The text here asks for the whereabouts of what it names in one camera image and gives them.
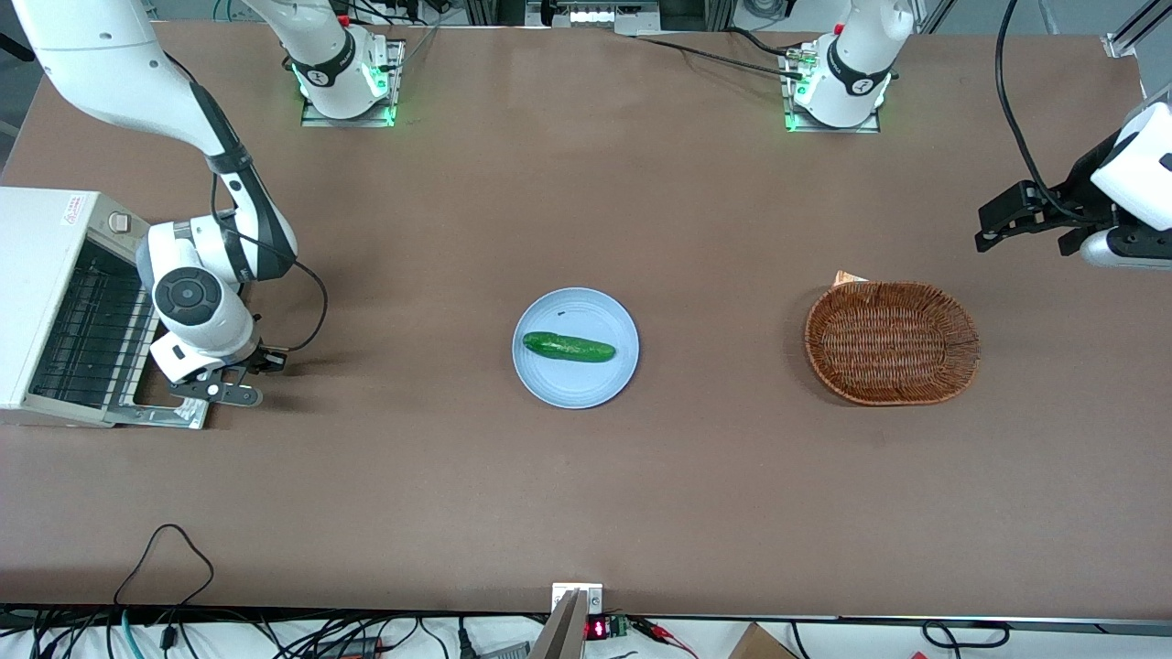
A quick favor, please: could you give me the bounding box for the green cucumber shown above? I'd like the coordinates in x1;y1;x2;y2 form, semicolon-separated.
522;331;617;364

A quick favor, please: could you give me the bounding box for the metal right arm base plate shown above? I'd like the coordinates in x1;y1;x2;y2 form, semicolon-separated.
299;38;407;129

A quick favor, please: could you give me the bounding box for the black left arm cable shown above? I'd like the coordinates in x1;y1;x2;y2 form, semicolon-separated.
994;0;1100;226

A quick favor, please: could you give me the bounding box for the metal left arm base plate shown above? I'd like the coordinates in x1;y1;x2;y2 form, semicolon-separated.
779;46;883;135

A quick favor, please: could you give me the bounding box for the black looped thin cable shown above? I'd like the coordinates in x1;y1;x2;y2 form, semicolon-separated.
114;524;216;610

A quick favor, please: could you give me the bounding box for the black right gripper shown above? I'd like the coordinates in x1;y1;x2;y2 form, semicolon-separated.
219;345;288;379

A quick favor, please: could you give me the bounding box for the black coiled cable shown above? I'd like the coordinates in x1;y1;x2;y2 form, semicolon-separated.
920;620;1013;652

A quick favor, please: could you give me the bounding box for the white bracket with aluminium bar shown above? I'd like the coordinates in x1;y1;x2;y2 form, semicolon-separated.
531;583;604;659

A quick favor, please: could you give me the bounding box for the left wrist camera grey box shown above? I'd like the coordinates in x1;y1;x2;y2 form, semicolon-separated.
1079;226;1172;272

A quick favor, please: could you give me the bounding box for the brown oval wicker basket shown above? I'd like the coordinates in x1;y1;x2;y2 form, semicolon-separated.
804;280;982;407

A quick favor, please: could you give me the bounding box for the brown cardboard box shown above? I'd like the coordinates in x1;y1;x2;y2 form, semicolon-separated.
728;622;799;659

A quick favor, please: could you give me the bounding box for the black cable to arm base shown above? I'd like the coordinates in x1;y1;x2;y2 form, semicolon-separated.
632;27;808;81

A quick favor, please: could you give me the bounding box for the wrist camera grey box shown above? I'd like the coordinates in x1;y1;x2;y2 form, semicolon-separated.
149;334;264;407
1079;226;1172;272

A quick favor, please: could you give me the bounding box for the aluminium frame profile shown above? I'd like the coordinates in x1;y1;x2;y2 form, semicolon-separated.
1102;0;1172;61

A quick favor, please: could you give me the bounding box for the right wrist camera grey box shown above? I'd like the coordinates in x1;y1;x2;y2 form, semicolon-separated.
149;334;264;407

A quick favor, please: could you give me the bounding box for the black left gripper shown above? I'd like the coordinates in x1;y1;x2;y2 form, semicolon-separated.
974;131;1125;258

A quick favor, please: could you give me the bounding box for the wire oven rack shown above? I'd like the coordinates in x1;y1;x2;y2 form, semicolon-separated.
32;245;158;409

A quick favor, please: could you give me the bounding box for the silver glass oven door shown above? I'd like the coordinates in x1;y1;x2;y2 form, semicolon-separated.
108;357;212;430

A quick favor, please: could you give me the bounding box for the red alligator clip lead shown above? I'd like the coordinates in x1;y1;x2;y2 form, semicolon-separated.
632;620;699;659

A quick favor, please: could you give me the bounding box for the white toaster oven body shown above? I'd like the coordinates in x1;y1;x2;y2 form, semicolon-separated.
0;187;155;429

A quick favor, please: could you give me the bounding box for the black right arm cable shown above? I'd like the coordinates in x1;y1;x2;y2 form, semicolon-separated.
209;169;330;354

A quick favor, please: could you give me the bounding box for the light blue round plate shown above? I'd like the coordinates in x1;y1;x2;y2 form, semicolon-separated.
512;287;640;410

